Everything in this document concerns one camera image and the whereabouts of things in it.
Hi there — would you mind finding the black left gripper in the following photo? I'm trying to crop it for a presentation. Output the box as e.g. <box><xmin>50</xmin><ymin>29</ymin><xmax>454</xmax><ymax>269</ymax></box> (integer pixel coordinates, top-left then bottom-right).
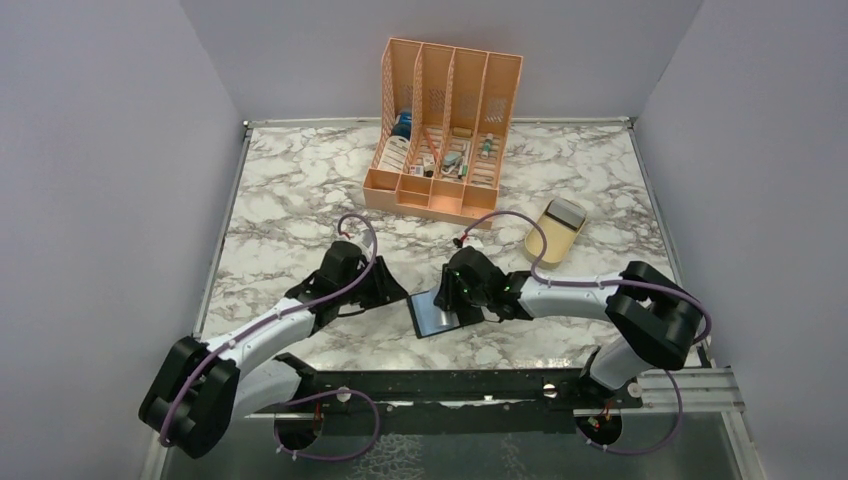
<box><xmin>338</xmin><ymin>255</ymin><xmax>409</xmax><ymax>310</ymax></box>

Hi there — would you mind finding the black leather card holder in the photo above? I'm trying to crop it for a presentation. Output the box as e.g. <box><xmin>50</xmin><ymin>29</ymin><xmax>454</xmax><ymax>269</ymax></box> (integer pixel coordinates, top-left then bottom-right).
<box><xmin>406</xmin><ymin>288</ymin><xmax>485</xmax><ymax>339</ymax></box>

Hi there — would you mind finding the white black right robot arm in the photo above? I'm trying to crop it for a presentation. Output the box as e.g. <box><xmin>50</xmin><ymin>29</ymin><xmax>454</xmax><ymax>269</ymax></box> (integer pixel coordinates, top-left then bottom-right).
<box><xmin>433</xmin><ymin>246</ymin><xmax>710</xmax><ymax>407</ymax></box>

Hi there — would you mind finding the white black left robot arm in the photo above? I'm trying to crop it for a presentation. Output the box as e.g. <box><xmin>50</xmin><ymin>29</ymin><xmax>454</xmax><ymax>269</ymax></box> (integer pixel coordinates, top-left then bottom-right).
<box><xmin>138</xmin><ymin>240</ymin><xmax>408</xmax><ymax>459</ymax></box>

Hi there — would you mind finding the white label card pack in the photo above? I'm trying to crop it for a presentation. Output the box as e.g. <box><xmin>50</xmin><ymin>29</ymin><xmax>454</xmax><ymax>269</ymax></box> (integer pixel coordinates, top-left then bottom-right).
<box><xmin>377</xmin><ymin>135</ymin><xmax>410</xmax><ymax>172</ymax></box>

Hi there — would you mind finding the beige oval tray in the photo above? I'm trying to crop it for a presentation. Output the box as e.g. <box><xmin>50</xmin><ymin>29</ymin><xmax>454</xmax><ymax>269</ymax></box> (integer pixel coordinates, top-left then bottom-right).
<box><xmin>536</xmin><ymin>198</ymin><xmax>588</xmax><ymax>270</ymax></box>

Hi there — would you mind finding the green white marker pen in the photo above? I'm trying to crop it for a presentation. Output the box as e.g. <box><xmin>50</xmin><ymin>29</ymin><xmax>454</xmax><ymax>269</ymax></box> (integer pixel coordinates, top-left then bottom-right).
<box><xmin>480</xmin><ymin>133</ymin><xmax>494</xmax><ymax>159</ymax></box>

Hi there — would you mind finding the blue tape roll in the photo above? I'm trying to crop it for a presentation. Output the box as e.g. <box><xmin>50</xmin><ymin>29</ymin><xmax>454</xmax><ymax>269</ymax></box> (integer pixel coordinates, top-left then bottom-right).
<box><xmin>390</xmin><ymin>109</ymin><xmax>412</xmax><ymax>140</ymax></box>

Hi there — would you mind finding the orange plastic desk organizer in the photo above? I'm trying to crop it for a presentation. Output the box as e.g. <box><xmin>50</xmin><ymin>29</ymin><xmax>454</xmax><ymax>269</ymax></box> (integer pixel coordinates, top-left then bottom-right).
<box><xmin>363</xmin><ymin>38</ymin><xmax>524</xmax><ymax>227</ymax></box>

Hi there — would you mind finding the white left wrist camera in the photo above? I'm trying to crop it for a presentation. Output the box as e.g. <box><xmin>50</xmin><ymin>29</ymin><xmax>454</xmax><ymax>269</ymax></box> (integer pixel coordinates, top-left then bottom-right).
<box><xmin>353</xmin><ymin>237</ymin><xmax>373</xmax><ymax>262</ymax></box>

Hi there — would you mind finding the black metal base rail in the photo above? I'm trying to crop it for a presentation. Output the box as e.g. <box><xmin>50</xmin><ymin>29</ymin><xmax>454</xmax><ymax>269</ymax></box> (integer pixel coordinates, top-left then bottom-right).
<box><xmin>261</xmin><ymin>368</ymin><xmax>643</xmax><ymax>436</ymax></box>

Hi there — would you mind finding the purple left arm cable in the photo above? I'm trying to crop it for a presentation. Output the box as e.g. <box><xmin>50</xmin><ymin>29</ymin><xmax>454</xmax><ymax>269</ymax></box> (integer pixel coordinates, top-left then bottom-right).
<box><xmin>157</xmin><ymin>213</ymin><xmax>382</xmax><ymax>462</ymax></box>

